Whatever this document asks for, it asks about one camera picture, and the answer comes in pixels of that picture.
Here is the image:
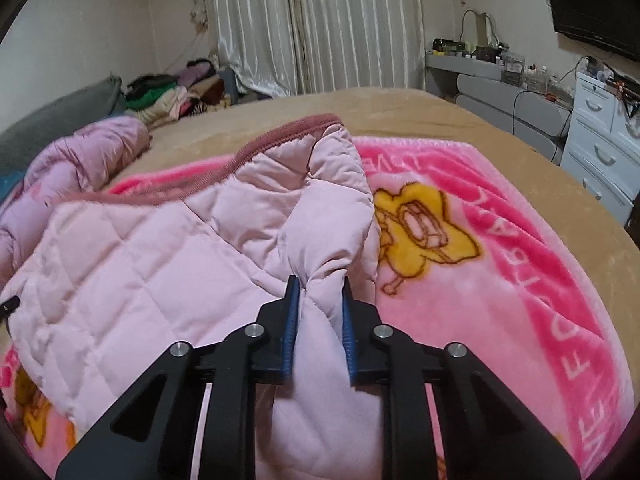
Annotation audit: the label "clutter of small desk items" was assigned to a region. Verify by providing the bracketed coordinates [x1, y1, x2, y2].
[431, 37, 571, 97]

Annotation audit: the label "black cable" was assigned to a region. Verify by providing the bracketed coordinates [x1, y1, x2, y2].
[511, 87, 573, 142]

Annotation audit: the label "pink printed blanket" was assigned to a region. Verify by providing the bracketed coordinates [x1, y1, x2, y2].
[0, 135, 633, 480]

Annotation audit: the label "beige bed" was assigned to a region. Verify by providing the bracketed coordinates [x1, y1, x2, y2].
[0, 86, 640, 361]

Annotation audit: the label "pile of clothes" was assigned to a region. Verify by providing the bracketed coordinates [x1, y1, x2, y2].
[122, 57, 251, 128]

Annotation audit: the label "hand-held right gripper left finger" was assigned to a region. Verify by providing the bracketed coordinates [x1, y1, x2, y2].
[55, 275, 303, 480]

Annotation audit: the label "pale striped curtain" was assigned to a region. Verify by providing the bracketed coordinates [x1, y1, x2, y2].
[200, 0, 426, 98]

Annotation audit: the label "pink comforter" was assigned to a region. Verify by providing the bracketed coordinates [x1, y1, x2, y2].
[0, 115, 152, 291]

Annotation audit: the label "grey desk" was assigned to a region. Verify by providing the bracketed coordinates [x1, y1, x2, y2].
[424, 52, 573, 166]

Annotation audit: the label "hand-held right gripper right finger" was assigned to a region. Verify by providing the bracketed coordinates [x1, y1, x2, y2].
[341, 276, 583, 480]

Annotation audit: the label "white cable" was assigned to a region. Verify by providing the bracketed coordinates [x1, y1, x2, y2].
[459, 7, 502, 50]

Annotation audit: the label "grey pillow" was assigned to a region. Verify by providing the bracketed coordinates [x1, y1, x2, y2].
[0, 74, 126, 176]

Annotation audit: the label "pink quilted jacket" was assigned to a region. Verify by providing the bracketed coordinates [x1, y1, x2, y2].
[0, 114, 383, 480]

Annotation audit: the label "black wall television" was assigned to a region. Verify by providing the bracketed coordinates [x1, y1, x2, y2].
[542, 0, 640, 63]

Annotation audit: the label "white drawer cabinet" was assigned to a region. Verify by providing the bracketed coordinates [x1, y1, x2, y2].
[560, 70, 640, 226]

